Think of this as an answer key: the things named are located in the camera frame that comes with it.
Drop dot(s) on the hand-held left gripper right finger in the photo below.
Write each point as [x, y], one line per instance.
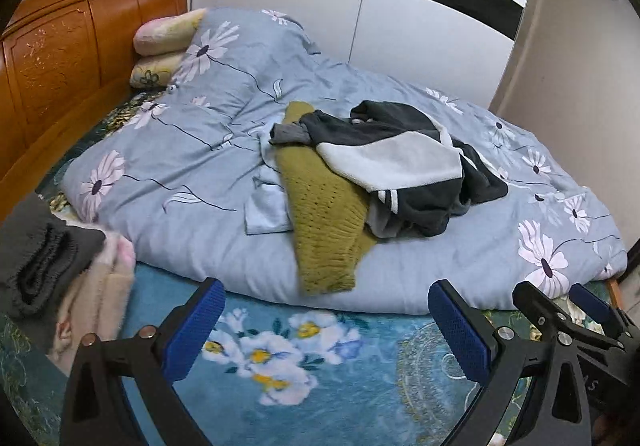
[460, 333]

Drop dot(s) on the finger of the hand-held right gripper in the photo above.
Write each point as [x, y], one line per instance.
[592, 298]
[530, 298]

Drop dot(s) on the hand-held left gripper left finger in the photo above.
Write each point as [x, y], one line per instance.
[195, 326]

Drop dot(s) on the dark grey white fleece jacket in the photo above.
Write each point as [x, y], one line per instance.
[395, 161]

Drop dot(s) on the beige fluffy garment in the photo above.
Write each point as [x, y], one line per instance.
[100, 286]

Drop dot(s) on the teal floral bed sheet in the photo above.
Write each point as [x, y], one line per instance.
[310, 376]

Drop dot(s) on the light blue garment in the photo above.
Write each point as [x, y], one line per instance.
[267, 211]

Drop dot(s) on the blue floral duvet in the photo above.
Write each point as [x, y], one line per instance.
[200, 166]

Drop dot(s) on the olive green knitted sweater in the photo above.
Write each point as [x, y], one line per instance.
[320, 216]

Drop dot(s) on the folded dark grey garment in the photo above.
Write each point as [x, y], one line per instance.
[40, 256]

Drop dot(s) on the yellow floral pillow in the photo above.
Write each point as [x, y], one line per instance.
[150, 74]

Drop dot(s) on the pink pillow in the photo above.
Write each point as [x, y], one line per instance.
[160, 34]

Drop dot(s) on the wooden headboard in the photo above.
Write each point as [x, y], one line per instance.
[55, 66]

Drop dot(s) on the white wardrobe with black stripe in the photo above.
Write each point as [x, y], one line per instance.
[310, 16]

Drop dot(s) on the wooden bed frame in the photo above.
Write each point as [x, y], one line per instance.
[614, 293]

